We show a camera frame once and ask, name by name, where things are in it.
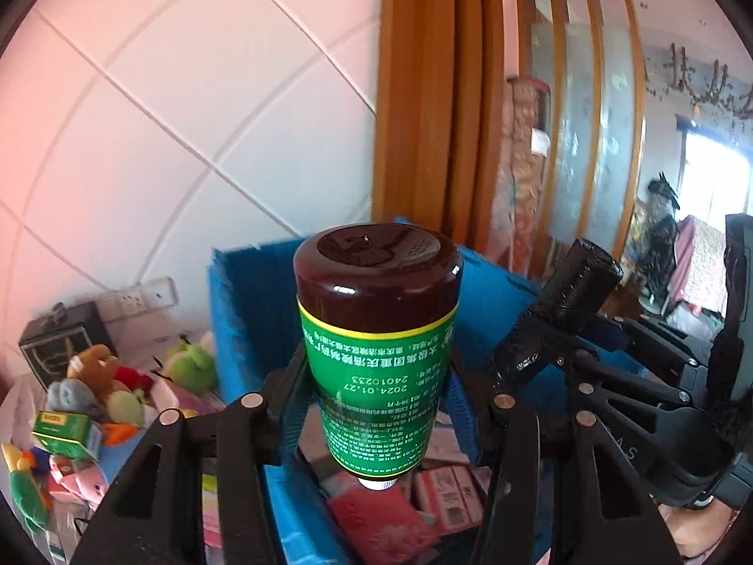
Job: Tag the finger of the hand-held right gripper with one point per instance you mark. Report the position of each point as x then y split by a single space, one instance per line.
653 344
647 424

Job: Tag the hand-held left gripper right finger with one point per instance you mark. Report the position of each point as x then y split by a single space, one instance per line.
467 424

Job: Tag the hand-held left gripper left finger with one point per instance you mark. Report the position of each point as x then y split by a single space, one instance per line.
289 424

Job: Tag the black tape cylinder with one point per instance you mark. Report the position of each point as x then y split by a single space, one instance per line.
579 282

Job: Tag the blue plastic crate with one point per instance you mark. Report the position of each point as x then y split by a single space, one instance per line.
247 318

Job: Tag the brown bottle green label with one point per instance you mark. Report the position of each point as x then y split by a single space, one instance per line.
376 335

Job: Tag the pink floral cloth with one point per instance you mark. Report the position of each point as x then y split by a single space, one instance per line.
703 265

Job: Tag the red white packet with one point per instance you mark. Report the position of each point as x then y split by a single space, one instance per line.
450 497

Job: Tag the pink tissue box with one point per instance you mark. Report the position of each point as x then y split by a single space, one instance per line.
182 400

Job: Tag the bright window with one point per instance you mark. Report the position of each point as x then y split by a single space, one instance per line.
717 170

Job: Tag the red tissue packet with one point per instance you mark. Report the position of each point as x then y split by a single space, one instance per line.
382 524

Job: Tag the red plush toy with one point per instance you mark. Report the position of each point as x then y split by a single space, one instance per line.
132 378

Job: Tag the light green plush toy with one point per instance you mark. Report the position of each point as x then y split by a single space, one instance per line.
124 406

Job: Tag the pile of plush toys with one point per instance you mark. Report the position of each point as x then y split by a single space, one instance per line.
141 341

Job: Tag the orange plush toy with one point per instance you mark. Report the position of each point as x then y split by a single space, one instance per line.
117 434

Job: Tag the brown plush bear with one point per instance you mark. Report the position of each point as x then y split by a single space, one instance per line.
94 365

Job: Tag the rolled patterned carpet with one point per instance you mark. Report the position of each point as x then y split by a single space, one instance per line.
523 176

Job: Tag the wooden frosted glass partition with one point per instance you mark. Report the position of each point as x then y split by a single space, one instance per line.
588 129

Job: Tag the pink pig plush toy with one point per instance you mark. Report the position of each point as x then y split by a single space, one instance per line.
76 479

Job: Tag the grey plush toy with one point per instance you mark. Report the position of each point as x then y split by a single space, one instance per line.
70 397

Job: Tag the green medicine box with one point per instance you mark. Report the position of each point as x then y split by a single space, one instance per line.
62 432

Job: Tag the black gift box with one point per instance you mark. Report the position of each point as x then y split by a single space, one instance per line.
59 341

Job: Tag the green parrot plush toy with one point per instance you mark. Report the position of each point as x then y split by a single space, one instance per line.
26 494

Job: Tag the white wall socket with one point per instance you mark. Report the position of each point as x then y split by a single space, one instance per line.
138 297

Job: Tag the wall vine decoration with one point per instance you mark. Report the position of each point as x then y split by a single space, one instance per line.
700 88

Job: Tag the wooden door frame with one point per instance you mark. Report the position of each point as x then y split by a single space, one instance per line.
435 100

